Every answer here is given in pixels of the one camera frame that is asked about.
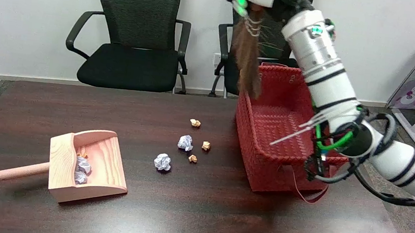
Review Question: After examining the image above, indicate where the brown straw hand broom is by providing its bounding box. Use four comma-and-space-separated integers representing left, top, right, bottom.
226, 2, 272, 99

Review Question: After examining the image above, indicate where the red woven basket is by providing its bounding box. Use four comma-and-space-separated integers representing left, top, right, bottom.
225, 59, 360, 208

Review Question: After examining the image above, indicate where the black mesh office chair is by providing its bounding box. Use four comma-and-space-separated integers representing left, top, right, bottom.
209, 0, 315, 108
61, 0, 198, 98

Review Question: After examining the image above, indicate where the wooden dustpan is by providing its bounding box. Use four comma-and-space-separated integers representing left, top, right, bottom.
0, 117, 135, 211

